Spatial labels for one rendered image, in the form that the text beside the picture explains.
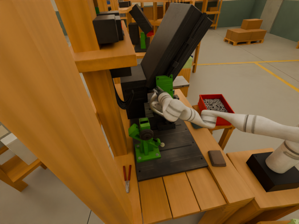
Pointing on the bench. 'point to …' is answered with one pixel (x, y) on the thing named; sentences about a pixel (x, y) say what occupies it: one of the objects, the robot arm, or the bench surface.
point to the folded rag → (216, 158)
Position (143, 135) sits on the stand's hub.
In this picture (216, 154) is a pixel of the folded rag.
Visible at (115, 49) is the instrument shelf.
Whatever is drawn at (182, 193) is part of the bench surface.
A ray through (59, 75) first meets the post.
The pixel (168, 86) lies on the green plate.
